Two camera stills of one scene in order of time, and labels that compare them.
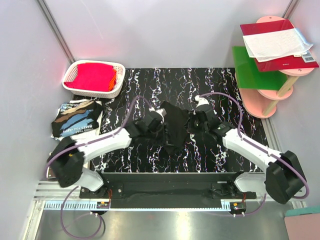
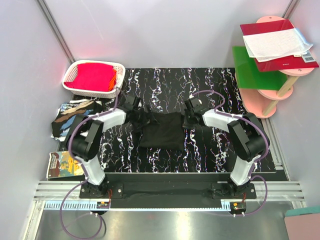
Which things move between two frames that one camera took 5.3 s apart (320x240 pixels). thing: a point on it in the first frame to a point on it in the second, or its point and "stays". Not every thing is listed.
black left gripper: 155,124 to 139,116
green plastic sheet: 249,76 stays
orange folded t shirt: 113,83 stays
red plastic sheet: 303,60 stays
